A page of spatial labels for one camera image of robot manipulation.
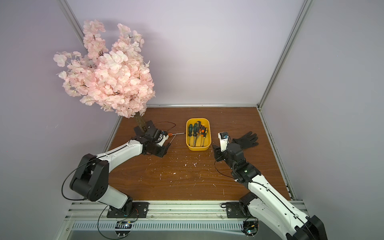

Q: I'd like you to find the small orange black screwdriver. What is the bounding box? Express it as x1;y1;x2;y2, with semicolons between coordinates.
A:
201;126;206;147

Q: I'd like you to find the orange handled screwdriver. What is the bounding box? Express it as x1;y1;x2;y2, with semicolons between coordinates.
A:
195;126;203;144

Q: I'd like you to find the yellow plastic storage box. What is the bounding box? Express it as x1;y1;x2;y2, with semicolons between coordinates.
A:
186;118;212;152

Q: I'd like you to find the green black screwdriver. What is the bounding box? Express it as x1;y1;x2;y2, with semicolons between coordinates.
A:
188;124;194;146
192;123;199;147

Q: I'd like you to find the black yellow thin screwdriver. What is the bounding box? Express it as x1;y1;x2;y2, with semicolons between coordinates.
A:
197;121;202;132

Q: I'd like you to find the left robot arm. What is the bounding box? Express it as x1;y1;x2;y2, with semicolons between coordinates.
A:
69;125;171;215

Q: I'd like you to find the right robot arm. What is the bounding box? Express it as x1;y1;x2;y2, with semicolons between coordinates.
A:
213;144;328;240

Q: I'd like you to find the large orange black screwdriver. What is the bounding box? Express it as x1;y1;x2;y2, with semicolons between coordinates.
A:
168;133;185;137

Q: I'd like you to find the black work glove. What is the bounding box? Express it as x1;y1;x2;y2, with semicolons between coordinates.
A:
232;132;259;150

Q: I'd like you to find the pink artificial blossom tree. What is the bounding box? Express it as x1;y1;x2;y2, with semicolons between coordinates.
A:
54;20;155;119

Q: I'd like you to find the right controller board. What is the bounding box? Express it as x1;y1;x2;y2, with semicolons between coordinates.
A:
242;221;259;237

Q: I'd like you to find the controller board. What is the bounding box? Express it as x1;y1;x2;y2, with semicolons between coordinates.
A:
242;221;259;237
115;221;134;239

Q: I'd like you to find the left controller board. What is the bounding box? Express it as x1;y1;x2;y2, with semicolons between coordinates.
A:
115;221;134;239

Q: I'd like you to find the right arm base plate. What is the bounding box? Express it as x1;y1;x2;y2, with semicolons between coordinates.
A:
221;202;250;219

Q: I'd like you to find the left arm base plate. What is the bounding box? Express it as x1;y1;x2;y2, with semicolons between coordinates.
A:
107;202;150;219

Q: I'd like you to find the aluminium front rail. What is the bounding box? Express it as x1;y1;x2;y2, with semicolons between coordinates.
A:
64;199;310;222

